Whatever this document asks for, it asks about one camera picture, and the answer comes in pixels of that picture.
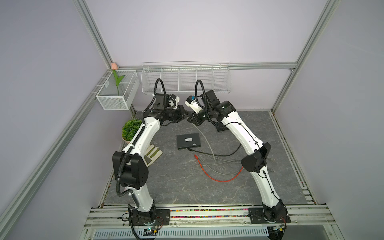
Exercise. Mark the long white wire basket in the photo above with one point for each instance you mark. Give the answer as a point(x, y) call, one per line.
point(180, 77)

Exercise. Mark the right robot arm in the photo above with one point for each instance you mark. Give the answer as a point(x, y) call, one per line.
point(223, 115)

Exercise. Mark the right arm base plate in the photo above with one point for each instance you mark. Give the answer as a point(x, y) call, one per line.
point(259, 215)

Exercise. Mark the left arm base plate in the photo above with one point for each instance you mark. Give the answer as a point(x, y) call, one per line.
point(153, 217)

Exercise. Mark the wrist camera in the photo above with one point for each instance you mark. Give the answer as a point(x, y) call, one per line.
point(173, 101)
point(191, 102)

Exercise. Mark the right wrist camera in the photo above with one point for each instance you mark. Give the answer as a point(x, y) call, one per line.
point(191, 102)

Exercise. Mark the pink artificial tulip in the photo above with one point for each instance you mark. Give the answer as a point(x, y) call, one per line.
point(118, 78)

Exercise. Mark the small black network switch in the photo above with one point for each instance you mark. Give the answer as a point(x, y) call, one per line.
point(221, 128)

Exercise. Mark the white mesh box basket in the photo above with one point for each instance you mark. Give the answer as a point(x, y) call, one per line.
point(108, 96)

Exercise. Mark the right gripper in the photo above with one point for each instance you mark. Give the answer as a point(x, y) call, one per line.
point(195, 117)

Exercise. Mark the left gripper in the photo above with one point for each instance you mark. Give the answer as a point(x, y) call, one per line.
point(181, 113)

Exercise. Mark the green potted plant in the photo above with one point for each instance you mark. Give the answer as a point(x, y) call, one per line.
point(130, 129)

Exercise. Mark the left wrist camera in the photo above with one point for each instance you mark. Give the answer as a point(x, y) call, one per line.
point(173, 101)

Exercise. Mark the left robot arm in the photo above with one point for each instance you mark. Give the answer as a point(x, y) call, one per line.
point(130, 170)

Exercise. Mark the large black network switch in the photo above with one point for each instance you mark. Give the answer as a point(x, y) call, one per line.
point(188, 141)

